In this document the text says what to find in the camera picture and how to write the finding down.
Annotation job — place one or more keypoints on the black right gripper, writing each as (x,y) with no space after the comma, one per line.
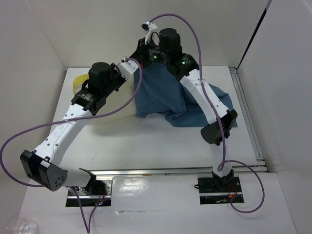
(139,53)

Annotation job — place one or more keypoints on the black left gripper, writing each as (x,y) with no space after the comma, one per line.
(114,68)

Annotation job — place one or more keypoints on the cream yellow foam pillow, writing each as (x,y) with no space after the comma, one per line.
(115,100)

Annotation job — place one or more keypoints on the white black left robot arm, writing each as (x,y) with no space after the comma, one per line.
(42,165)

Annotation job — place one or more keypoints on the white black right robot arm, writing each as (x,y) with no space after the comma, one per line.
(187,71)

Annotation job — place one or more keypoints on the clear plastic object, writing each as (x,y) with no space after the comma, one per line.
(21,226)

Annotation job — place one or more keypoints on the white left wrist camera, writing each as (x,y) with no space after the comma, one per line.
(128,67)

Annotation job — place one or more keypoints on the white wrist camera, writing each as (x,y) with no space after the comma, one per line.
(128,67)
(149,28)

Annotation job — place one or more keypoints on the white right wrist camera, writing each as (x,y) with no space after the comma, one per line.
(149,28)

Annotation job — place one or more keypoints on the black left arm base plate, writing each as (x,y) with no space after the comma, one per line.
(99,195)

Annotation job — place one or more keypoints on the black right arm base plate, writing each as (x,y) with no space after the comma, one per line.
(209,193)

